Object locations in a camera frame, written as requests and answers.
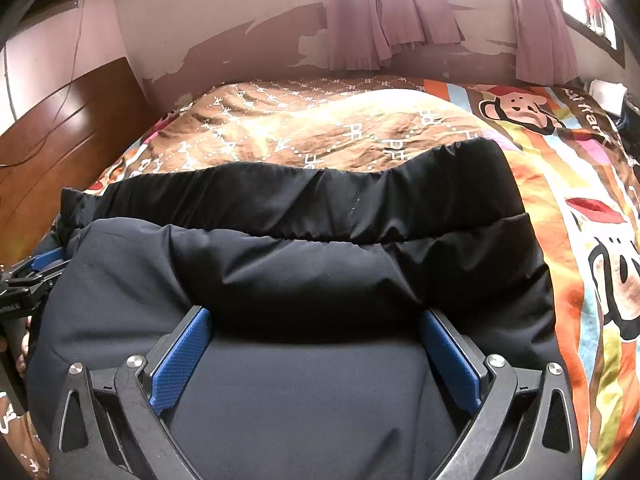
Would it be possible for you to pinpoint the colourful cartoon printed blanket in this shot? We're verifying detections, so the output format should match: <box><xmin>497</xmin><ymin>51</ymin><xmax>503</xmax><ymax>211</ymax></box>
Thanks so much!
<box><xmin>0</xmin><ymin>75</ymin><xmax>640</xmax><ymax>480</ymax></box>

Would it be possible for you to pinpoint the person's left hand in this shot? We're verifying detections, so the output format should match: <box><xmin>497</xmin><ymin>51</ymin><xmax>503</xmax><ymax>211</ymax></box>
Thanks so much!
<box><xmin>15</xmin><ymin>317</ymin><xmax>37</xmax><ymax>378</ymax></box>

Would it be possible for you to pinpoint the thin black cable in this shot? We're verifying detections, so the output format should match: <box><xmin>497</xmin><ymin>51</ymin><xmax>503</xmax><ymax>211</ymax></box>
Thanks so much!
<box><xmin>0</xmin><ymin>0</ymin><xmax>88</xmax><ymax>168</ymax></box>

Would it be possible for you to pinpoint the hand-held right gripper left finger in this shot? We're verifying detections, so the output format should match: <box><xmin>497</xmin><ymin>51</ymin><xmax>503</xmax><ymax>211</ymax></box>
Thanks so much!
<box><xmin>50</xmin><ymin>306</ymin><xmax>215</xmax><ymax>480</ymax></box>

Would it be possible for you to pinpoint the wooden headboard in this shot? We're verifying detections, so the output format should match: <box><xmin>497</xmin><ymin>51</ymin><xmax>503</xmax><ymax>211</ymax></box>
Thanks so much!
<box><xmin>0</xmin><ymin>55</ymin><xmax>153</xmax><ymax>268</ymax></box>

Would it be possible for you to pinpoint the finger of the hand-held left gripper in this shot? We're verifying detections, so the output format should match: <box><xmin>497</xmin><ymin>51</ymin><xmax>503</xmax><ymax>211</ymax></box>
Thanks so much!
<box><xmin>0</xmin><ymin>249</ymin><xmax>73</xmax><ymax>306</ymax></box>

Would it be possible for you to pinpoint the black padded jacket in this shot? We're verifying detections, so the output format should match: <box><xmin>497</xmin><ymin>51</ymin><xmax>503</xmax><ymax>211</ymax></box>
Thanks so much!
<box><xmin>27</xmin><ymin>137</ymin><xmax>571</xmax><ymax>480</ymax></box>

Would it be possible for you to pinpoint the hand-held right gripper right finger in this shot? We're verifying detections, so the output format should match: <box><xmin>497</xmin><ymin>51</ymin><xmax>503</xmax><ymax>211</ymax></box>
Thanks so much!
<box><xmin>419</xmin><ymin>307</ymin><xmax>583</xmax><ymax>480</ymax></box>

